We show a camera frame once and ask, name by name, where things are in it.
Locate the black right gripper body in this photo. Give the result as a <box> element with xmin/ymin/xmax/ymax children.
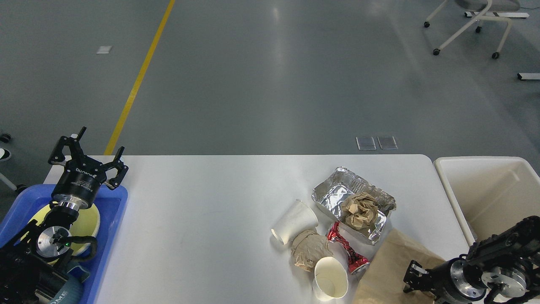
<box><xmin>427</xmin><ymin>258</ymin><xmax>487</xmax><ymax>304</ymax></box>

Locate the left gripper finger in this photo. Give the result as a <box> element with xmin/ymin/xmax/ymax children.
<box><xmin>100</xmin><ymin>147</ymin><xmax>129</xmax><ymax>190</ymax></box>
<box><xmin>48</xmin><ymin>127</ymin><xmax>87</xmax><ymax>169</ymax></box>

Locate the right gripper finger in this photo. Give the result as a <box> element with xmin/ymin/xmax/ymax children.
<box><xmin>403</xmin><ymin>260</ymin><xmax>434</xmax><ymax>294</ymax></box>

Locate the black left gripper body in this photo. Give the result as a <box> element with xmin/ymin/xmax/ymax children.
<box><xmin>51</xmin><ymin>161</ymin><xmax>113</xmax><ymax>210</ymax></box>

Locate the brown paper bag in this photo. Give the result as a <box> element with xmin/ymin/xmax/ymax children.
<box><xmin>352</xmin><ymin>228</ymin><xmax>444</xmax><ymax>304</ymax></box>

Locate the yellow plastic plate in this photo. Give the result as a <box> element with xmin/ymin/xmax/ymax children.
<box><xmin>30</xmin><ymin>206</ymin><xmax>100</xmax><ymax>264</ymax></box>

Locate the brown paper ball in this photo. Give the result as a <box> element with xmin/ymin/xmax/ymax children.
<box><xmin>340</xmin><ymin>192</ymin><xmax>378</xmax><ymax>231</ymax></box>

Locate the blue-grey HOME mug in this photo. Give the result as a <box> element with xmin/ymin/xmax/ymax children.
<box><xmin>46</xmin><ymin>262</ymin><xmax>91</xmax><ymax>304</ymax></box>

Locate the aluminium foil tray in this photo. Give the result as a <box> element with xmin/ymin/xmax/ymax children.
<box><xmin>312</xmin><ymin>167</ymin><xmax>397</xmax><ymax>246</ymax></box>

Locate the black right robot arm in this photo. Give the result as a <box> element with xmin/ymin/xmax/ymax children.
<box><xmin>403</xmin><ymin>216</ymin><xmax>540</xmax><ymax>304</ymax></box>

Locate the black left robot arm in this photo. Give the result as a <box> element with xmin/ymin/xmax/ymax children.
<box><xmin>1</xmin><ymin>127</ymin><xmax>129</xmax><ymax>304</ymax></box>

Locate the blue plastic tray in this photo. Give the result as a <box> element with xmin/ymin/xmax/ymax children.
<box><xmin>0</xmin><ymin>184</ymin><xmax>129</xmax><ymax>304</ymax></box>

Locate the red snack wrapper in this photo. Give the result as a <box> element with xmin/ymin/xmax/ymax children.
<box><xmin>326</xmin><ymin>221</ymin><xmax>371</xmax><ymax>275</ymax></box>

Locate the white paper cup upright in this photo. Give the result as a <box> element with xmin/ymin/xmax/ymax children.
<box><xmin>312</xmin><ymin>257</ymin><xmax>348</xmax><ymax>301</ymax></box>

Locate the beige plastic bin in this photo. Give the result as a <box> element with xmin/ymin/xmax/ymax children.
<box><xmin>434</xmin><ymin>156</ymin><xmax>540</xmax><ymax>246</ymax></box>

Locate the crumpled brown paper wrapper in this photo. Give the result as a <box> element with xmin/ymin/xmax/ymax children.
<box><xmin>291</xmin><ymin>230</ymin><xmax>334</xmax><ymax>272</ymax></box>

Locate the white floor marker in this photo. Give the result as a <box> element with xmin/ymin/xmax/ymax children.
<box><xmin>96</xmin><ymin>46</ymin><xmax>113</xmax><ymax>54</ymax></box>

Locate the white paper cup lying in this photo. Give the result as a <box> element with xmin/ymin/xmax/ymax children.
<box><xmin>270</xmin><ymin>199</ymin><xmax>319</xmax><ymax>245</ymax></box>

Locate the floor outlet cover right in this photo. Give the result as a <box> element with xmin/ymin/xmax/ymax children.
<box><xmin>377</xmin><ymin>136</ymin><xmax>399</xmax><ymax>150</ymax></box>

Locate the floor outlet cover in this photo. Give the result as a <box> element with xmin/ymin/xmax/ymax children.
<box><xmin>356</xmin><ymin>136</ymin><xmax>377</xmax><ymax>151</ymax></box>
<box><xmin>377</xmin><ymin>136</ymin><xmax>399</xmax><ymax>150</ymax></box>

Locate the floor outlet cover left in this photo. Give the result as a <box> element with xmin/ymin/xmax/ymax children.
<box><xmin>356</xmin><ymin>136</ymin><xmax>377</xmax><ymax>151</ymax></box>

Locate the white table leg bar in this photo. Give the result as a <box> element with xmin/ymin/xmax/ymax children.
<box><xmin>517</xmin><ymin>73</ymin><xmax>540</xmax><ymax>81</ymax></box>

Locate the white far base bar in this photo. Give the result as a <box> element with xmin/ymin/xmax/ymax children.
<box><xmin>464</xmin><ymin>11</ymin><xmax>529</xmax><ymax>19</ymax></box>

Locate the white rolling chair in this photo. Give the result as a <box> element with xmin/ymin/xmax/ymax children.
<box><xmin>432</xmin><ymin>0</ymin><xmax>521</xmax><ymax>59</ymax></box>

